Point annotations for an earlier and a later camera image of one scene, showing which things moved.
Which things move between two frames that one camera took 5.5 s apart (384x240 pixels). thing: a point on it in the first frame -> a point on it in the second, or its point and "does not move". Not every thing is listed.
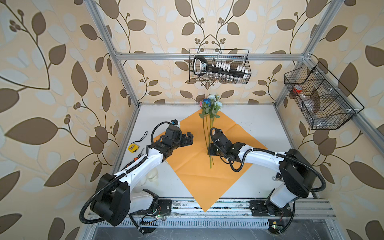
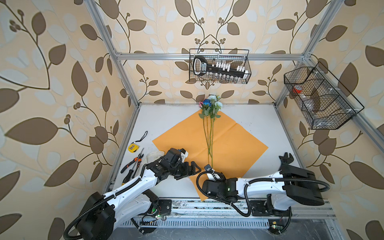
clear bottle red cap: [309, 104] does not move
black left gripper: [190, 140] -> [190, 172]
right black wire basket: [323, 102] does not move
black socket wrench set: [201, 67] does not move
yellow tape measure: [133, 147] does not move
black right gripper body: [214, 151] -> [221, 181]
